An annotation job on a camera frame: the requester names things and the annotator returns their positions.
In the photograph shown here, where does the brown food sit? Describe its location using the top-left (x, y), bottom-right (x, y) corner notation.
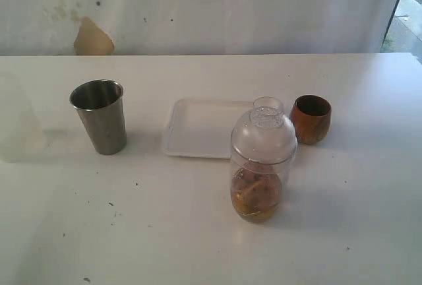
top-left (231, 168), bottom-right (282, 216)

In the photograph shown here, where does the clear plastic measuring cup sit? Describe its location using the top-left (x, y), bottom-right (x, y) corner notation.
top-left (230, 158), bottom-right (293, 223)

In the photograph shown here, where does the white rectangular tray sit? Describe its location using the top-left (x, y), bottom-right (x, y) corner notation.
top-left (162, 98), bottom-right (253, 160)

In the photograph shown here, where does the white backdrop cloth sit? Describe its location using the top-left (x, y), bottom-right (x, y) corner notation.
top-left (1, 0), bottom-right (397, 55)

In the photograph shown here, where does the brown wooden cup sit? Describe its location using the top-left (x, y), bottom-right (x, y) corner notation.
top-left (289, 95), bottom-right (332, 145)

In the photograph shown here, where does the stainless steel cup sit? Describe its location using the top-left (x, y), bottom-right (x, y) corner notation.
top-left (69, 79), bottom-right (127, 155)

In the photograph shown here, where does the clear plastic shaker lid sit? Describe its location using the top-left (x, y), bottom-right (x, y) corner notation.
top-left (230, 96), bottom-right (297, 166)

